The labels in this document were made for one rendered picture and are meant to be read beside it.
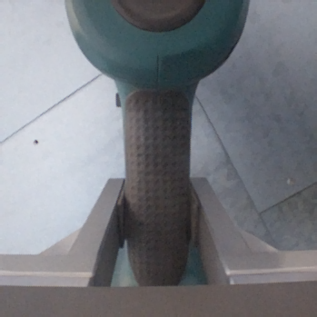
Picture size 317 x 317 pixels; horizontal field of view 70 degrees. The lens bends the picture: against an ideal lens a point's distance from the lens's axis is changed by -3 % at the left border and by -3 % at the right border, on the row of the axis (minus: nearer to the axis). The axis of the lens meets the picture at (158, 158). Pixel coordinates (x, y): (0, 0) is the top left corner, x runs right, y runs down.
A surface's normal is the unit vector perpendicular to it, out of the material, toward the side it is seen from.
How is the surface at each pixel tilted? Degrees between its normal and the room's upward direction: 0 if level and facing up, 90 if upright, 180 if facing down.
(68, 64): 90
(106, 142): 90
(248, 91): 90
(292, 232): 90
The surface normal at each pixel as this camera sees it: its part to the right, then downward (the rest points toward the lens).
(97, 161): 0.01, 0.26
